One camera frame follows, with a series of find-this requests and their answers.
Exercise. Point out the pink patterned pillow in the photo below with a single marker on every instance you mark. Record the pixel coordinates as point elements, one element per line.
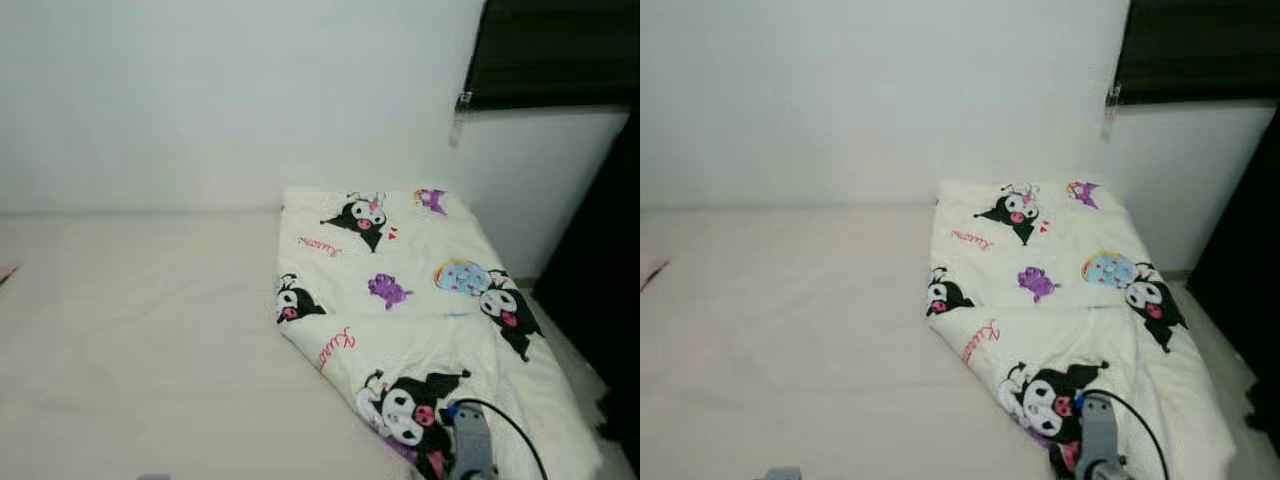
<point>652,273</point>
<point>7,273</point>

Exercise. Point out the cartoon print cream quilt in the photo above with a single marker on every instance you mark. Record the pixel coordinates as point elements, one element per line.
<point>400,260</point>
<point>1060,250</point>

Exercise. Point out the black cabinet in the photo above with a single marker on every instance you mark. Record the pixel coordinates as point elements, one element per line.
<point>1250,250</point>
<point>600,250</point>

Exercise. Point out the beige sheeted mattress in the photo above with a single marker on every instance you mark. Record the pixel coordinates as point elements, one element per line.
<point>800,330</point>
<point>150,330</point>

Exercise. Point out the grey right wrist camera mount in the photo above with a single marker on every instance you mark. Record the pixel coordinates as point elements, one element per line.
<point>470,440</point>
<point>1098,430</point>

